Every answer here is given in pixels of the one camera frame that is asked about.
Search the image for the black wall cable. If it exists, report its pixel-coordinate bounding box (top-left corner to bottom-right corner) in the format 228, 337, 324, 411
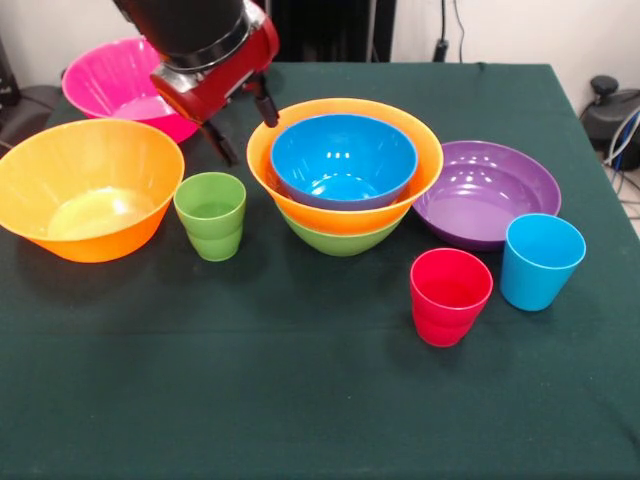
432, 0, 469, 64

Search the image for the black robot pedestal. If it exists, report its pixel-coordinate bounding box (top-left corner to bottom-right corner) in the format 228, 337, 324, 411
267, 0, 397, 64

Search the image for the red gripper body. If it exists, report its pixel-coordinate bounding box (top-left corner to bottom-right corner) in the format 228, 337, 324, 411
149, 0, 280, 126

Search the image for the floor cable bundle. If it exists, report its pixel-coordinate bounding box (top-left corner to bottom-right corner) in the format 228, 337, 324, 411
602, 107, 640, 221

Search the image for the red cup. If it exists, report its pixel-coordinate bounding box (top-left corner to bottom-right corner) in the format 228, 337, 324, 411
409, 247, 495, 349

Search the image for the blue cup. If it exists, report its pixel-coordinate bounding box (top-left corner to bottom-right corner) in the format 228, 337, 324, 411
500, 212, 587, 313

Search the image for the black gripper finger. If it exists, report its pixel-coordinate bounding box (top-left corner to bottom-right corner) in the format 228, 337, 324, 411
249, 72, 280, 129
199, 119, 240, 167

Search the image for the blue bowl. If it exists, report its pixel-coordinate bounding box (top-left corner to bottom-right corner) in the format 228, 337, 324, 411
270, 113, 419, 212

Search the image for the pink bowl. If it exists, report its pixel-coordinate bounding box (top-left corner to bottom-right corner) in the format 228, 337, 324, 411
61, 37, 201, 145

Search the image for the green cup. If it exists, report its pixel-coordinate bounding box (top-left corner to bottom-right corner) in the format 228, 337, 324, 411
172, 171, 248, 263

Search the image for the green bowl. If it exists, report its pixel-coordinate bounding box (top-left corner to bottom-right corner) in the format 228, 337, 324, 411
277, 204, 404, 258

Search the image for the orange bowl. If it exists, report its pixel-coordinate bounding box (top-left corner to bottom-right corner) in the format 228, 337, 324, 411
246, 97, 445, 236
0, 117, 186, 264

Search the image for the dark green tablecloth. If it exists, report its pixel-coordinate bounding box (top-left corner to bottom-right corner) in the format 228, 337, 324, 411
0, 60, 640, 480

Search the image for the purple bowl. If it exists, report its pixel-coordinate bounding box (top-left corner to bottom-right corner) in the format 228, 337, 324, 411
412, 139, 563, 252

